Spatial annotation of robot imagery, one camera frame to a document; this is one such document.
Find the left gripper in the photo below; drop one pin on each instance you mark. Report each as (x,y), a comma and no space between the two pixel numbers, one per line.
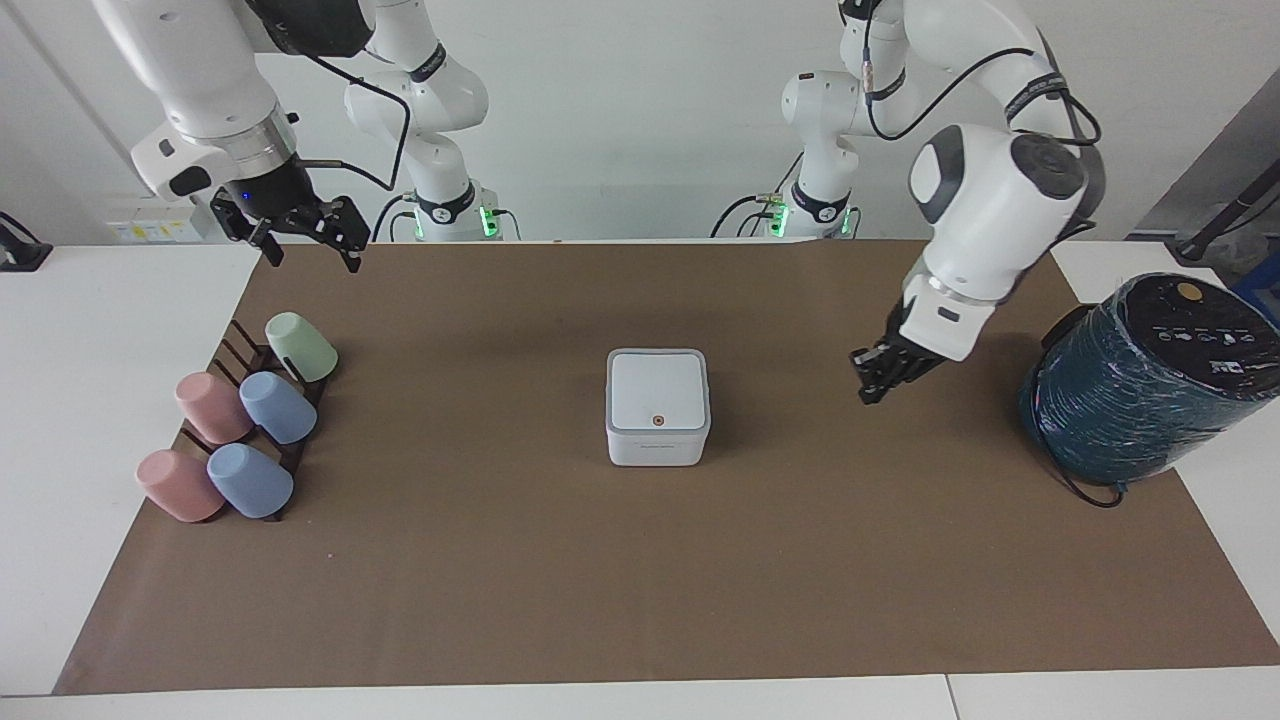
(908,350)

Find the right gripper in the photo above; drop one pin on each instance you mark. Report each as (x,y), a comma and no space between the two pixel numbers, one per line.
(280,192)

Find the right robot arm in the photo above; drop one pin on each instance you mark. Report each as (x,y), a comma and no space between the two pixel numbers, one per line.
(205,75)

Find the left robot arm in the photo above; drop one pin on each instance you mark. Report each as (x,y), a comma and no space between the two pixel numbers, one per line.
(1000,200)

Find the small white trash can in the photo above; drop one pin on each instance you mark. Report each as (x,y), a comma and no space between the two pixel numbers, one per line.
(657,405)

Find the green plastic cup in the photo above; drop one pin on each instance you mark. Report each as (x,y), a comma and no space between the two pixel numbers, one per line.
(303,348)

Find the dark wooden cup rack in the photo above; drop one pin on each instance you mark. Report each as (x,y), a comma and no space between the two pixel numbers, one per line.
(250,357)

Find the blue plastic cup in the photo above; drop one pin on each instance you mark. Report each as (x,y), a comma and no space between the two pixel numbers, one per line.
(280,408)
(250,482)

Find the pink plastic cup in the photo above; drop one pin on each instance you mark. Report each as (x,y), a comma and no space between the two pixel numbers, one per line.
(178,485)
(212,407)

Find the black stand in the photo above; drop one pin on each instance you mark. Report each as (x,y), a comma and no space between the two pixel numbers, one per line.
(1225,218)
(20,252)

